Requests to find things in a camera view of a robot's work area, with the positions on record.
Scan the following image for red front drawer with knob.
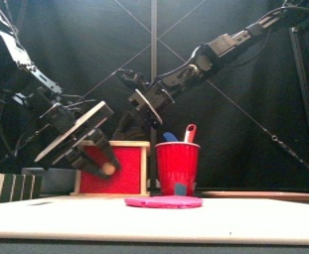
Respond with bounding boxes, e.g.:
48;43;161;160
79;145;143;194

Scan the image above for wooden drawer box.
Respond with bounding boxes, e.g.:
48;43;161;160
74;140;151;197

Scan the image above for pink dough disc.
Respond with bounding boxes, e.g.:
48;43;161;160
123;194;205;209

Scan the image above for blue plastic utensil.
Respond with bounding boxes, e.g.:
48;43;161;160
162;131;181;143

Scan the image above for red plastic utensil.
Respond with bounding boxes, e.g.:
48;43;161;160
182;123;198;144

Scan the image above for red plastic cup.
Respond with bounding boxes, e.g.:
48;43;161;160
154;141;202;198

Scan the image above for green striped toy block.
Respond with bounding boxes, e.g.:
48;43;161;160
0;173;44;205

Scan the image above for white cutting board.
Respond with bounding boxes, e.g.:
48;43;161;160
0;194;309;247

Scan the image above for black backdrop cloth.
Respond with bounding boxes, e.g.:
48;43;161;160
0;0;309;192

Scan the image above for pink brown tray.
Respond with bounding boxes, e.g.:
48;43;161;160
200;190;309;203

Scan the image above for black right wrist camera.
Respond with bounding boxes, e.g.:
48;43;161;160
115;68;150;92

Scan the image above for thin diagonal brace wire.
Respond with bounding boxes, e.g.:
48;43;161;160
82;0;208;97
111;0;309;182

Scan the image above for grey vertical frame pole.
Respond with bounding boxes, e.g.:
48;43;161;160
149;0;159;191

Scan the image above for black frame post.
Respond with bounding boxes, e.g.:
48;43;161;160
288;26;309;191

